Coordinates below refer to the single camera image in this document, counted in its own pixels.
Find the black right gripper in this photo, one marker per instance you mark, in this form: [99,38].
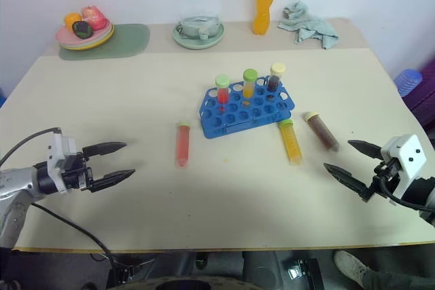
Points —
[383,172]

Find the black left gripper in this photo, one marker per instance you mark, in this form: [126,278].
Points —
[73,172]

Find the brown tube yellow cap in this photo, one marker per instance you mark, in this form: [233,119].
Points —
[323,132]
[273,84]

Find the yellow tube green cap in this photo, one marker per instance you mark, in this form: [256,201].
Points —
[291,144]
[249,89]

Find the red tube pale green cap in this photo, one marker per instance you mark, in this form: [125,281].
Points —
[182,144]
[223,94]

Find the blue test tube rack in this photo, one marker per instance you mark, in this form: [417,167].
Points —
[238,124]

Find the purple object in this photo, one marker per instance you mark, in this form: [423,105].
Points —
[425,100]

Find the white shoe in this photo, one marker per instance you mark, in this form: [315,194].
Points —
[350,266]

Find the yellow plate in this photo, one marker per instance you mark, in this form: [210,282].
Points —
[98,44]

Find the black box with metal latch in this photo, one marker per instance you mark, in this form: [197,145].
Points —
[311,274]

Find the dark trouser leg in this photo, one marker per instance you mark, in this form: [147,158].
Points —
[397,281]

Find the blue object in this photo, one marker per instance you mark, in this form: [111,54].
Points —
[2,97]

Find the green placemat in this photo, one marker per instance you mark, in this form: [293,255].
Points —
[132,40]

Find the pink plate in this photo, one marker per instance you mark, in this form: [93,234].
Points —
[66,38]

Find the dark avocado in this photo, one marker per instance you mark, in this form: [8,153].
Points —
[82,29]

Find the pale green crumpled cloth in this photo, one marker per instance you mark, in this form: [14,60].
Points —
[312,26]

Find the red apple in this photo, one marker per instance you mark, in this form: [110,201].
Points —
[94,16]

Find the orange fruit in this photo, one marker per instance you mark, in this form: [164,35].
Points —
[72,19]

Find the pale green plate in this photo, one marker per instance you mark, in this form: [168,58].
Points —
[197,43]

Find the small pale green cup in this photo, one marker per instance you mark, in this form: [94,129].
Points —
[204,34]

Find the pale green bowl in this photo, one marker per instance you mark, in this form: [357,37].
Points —
[193,25]

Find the orange soda bottle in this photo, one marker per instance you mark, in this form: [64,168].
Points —
[261,15]

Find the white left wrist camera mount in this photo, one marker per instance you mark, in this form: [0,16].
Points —
[59,147]

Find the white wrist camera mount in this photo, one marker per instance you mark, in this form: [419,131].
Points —
[59,147]
[408,149]

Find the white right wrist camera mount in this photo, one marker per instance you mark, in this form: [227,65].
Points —
[408,149]

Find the black metal bracket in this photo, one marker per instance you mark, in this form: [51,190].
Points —
[130,268]

